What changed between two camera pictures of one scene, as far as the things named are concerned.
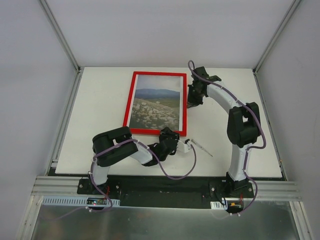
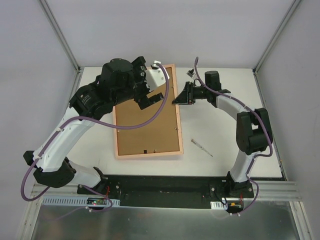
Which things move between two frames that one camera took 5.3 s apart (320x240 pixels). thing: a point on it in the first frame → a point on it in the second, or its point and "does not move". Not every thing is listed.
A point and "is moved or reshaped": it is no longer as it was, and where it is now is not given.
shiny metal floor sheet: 260,220 does not move
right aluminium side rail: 275,146 does not move
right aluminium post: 291,11 does not move
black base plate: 170,192 does not move
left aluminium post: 61,35 does not move
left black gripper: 171,136 → 139,83
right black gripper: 193,95 → 188,92
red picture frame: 127,121 is moved or reshaped
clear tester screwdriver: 200,147 does not move
